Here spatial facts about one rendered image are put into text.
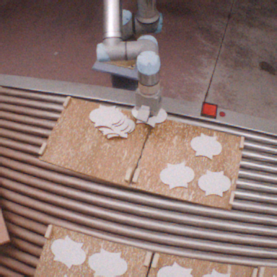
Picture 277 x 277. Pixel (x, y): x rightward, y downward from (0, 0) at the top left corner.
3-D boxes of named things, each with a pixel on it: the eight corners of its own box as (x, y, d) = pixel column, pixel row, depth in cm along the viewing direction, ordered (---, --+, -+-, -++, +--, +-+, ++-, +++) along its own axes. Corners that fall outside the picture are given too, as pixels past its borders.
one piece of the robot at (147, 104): (127, 95, 121) (129, 123, 135) (151, 102, 119) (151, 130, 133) (140, 72, 127) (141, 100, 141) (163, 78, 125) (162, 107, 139)
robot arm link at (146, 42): (127, 34, 124) (126, 53, 118) (157, 32, 123) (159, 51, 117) (128, 49, 130) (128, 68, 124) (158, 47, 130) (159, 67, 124)
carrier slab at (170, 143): (155, 118, 157) (155, 116, 155) (243, 140, 149) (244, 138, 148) (130, 188, 138) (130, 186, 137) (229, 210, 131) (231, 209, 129)
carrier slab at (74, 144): (70, 99, 164) (69, 97, 163) (154, 118, 157) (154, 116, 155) (39, 160, 146) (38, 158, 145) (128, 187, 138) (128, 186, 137)
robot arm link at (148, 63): (159, 48, 116) (161, 65, 111) (159, 70, 125) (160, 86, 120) (136, 48, 116) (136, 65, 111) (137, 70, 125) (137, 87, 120)
